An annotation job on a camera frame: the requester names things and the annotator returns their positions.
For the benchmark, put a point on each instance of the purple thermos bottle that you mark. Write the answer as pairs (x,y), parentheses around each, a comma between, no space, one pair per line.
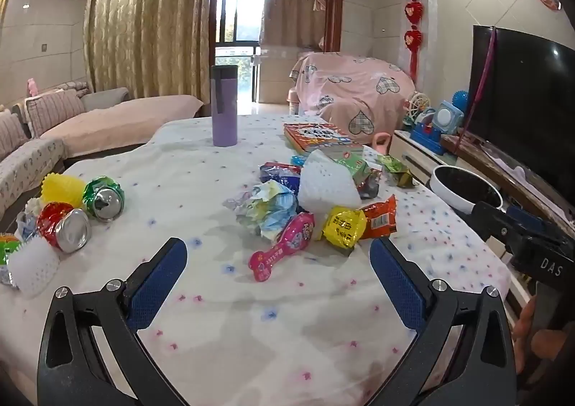
(224,118)

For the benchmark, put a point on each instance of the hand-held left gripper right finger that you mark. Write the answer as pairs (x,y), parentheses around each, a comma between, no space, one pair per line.
(395,282)

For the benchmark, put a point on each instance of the pink striped cushion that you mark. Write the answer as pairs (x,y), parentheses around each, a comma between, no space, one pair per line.
(54,112)
(13,134)

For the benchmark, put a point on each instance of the blue plastic toy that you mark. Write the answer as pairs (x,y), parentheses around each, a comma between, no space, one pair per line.
(442,118)

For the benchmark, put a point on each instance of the green paper snack box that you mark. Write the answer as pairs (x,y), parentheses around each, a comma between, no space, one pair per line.
(357,163)

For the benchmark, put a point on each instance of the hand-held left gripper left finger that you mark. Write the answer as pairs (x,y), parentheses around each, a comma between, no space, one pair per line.
(157,282)

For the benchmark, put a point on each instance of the white wooden television cabinet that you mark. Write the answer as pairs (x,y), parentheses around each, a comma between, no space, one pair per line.
(417,154)

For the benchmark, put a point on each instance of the beige balcony curtain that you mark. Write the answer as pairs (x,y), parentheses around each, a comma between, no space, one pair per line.
(292,15)

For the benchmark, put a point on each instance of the pink plush toy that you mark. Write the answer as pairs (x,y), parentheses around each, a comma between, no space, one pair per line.
(31,87)

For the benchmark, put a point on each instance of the yellow snack packet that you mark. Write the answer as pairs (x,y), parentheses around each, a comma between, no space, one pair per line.
(343,226)

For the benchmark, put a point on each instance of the brown wooden door frame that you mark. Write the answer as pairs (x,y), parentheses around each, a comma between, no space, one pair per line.
(334,6)

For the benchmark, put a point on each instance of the pink candy wrapper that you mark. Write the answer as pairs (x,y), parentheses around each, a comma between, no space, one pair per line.
(287,237)

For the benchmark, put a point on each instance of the red crushed can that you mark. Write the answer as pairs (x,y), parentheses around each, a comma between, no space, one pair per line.
(63,226)

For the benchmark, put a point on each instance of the blue spiky ball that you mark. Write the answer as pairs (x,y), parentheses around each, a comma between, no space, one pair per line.
(461,99)

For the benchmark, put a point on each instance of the green gold snack packet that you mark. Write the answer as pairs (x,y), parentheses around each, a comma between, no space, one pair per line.
(395,170)

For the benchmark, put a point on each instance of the white dotted tablecloth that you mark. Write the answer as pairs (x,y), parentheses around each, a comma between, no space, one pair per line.
(269,334)

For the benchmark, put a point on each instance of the grey cushion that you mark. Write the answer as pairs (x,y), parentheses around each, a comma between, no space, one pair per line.
(105,98)

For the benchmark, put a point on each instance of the pink kettlebell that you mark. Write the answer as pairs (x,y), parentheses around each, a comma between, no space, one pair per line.
(379,151)

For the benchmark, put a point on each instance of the pink stick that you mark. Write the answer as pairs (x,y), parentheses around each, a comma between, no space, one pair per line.
(480,78)

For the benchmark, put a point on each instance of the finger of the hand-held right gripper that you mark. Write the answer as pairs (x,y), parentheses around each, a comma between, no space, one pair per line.
(492,222)
(534,217)

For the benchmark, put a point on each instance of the green crushed can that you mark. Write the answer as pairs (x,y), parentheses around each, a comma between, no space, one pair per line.
(103,199)

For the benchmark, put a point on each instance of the red orange book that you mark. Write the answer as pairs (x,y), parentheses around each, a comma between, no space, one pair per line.
(314,134)

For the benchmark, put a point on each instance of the colourful paper wrapper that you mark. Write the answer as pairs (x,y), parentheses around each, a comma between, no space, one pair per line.
(269,208)

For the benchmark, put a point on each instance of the green crumpled wrapper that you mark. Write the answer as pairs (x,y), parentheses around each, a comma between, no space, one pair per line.
(9,249)

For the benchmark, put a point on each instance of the white foam net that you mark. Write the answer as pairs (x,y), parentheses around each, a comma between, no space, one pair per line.
(33,269)
(323,183)

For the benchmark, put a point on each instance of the yellow foam net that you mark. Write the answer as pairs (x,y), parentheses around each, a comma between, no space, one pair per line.
(63,190)

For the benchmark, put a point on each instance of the white round waste bin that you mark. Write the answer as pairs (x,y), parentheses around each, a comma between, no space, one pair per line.
(449,201)

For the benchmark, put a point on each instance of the black flat television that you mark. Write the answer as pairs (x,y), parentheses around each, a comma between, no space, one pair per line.
(516,96)

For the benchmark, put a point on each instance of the pink heart print cover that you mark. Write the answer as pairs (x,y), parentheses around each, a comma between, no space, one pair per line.
(350,82)

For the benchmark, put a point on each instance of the person's right hand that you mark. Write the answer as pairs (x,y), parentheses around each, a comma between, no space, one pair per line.
(525,325)

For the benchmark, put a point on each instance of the pink covered sofa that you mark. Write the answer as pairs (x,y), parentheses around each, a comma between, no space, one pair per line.
(134,114)

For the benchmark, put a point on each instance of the orange red snack packet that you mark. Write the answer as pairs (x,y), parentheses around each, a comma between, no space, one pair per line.
(382,217)

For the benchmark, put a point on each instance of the blue red snack packet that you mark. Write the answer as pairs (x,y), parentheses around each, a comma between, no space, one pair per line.
(280,172)

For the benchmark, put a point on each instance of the white crumpled plastic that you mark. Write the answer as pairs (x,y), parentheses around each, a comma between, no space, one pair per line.
(28,219)

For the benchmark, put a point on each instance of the golden patterned curtain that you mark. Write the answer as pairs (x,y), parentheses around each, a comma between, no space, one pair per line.
(148,28)

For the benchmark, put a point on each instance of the small cyan wrapper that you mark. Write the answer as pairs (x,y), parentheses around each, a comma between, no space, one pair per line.
(298,160)

